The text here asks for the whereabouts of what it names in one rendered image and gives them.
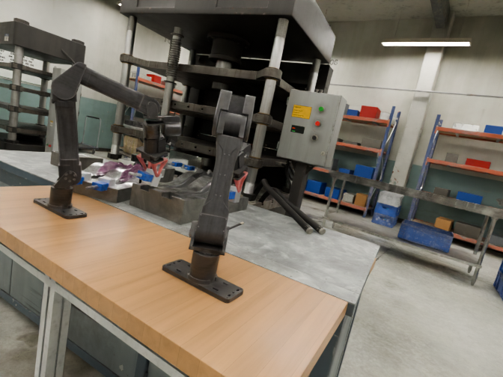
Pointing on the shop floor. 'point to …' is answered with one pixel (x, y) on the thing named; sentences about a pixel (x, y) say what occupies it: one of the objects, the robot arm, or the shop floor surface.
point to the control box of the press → (309, 135)
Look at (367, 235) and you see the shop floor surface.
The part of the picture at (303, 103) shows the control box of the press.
